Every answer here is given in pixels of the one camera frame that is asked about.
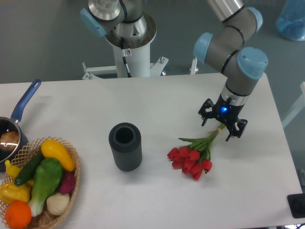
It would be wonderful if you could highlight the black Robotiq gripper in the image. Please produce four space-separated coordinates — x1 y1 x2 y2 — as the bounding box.
198 95 248 142

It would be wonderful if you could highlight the red tulip bouquet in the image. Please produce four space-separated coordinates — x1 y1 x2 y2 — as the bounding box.
167 124 225 181

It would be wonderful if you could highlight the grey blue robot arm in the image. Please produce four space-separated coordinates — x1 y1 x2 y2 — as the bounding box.
80 0 268 137

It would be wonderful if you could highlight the dark grey ribbed vase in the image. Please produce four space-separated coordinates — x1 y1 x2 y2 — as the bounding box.
108 123 142 172

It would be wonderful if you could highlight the black device at edge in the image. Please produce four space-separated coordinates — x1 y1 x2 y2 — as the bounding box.
287 193 305 219

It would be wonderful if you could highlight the blue plastic bag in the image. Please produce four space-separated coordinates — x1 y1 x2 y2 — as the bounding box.
276 0 305 41

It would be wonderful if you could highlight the yellow squash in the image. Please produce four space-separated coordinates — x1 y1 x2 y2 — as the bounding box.
41 139 76 172

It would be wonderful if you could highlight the green bok choy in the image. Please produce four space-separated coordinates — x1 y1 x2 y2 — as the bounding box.
28 158 63 217

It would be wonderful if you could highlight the white garlic bulb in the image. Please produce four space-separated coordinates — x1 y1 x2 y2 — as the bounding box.
46 193 70 216

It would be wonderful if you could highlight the dark green cucumber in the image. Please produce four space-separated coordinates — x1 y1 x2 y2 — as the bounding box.
14 151 45 186

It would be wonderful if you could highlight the woven wicker basket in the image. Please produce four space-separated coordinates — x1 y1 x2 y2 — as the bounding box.
0 137 81 229

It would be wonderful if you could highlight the browned bread in pan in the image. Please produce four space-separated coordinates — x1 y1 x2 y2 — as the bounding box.
0 131 19 151

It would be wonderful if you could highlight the small yellow banana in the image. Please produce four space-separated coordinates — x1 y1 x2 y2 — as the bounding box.
5 160 21 179

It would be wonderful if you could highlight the yellow bell pepper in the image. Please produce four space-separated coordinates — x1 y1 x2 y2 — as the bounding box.
0 182 31 205

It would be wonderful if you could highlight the orange fruit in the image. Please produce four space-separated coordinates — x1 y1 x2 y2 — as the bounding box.
5 201 32 229

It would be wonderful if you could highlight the white frame at right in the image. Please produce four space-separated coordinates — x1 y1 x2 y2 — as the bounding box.
282 82 305 128

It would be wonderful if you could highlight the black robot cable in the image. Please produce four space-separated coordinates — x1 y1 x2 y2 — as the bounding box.
120 37 132 78

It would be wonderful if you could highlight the blue handled saucepan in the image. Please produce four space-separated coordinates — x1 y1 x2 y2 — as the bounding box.
0 79 41 172

